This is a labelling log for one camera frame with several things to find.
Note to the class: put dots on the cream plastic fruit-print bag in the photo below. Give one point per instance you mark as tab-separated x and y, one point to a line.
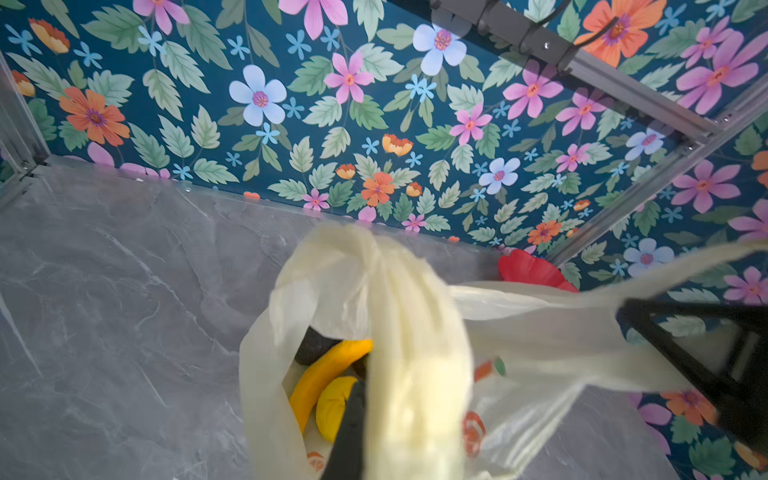
464	381

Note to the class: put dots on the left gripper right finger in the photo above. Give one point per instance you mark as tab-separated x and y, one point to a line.
728	366

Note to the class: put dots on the yellow fake banana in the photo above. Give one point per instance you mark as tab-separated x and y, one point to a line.
321	373

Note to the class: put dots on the black hook rail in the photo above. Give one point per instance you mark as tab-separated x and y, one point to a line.
529	37

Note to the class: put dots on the yellow fake lemon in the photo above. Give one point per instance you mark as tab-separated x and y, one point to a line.
331	406

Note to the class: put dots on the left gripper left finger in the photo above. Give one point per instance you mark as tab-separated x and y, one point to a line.
346	458

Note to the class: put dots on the dark fake avocado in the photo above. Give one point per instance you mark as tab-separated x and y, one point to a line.
312	347

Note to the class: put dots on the red flower-shaped plastic bowl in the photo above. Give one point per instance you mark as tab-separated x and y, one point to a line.
521	267

